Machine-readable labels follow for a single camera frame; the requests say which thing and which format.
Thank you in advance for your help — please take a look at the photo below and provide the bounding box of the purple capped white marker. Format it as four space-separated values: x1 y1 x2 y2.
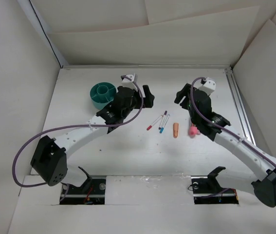
158 110 167 130

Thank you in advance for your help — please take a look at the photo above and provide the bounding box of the red capped white marker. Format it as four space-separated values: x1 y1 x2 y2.
147 115 163 131

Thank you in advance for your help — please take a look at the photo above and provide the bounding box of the blue capped white marker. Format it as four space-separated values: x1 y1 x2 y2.
160 115 170 134

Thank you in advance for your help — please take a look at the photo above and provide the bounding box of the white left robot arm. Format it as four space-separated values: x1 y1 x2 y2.
30 85 155 194

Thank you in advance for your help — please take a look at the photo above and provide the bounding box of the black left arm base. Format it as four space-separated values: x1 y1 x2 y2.
59 167 107 205

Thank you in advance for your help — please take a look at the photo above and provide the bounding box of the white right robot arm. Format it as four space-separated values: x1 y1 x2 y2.
174 83 276 208

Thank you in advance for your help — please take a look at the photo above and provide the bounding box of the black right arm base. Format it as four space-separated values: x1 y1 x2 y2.
187 166 239 205

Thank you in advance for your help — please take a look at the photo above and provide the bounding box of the teal round divided organizer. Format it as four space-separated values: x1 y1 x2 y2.
90 82 117 110

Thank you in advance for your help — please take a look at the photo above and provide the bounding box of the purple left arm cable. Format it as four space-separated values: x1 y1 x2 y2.
14 75 144 188

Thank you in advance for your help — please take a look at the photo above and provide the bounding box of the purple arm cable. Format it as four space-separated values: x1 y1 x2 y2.
190 77 276 212
14 75 144 188

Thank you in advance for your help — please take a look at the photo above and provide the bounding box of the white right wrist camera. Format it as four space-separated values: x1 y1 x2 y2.
198 77 216 96

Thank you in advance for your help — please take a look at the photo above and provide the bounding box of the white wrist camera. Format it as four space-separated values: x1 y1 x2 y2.
121 74 137 91
198 77 216 96

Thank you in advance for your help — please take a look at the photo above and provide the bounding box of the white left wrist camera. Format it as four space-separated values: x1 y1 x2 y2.
121 74 137 91

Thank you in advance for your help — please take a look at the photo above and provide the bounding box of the aluminium rail right side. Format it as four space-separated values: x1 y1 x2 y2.
224 67 256 145

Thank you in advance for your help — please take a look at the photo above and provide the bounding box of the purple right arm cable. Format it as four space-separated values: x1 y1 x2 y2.
190 77 276 212

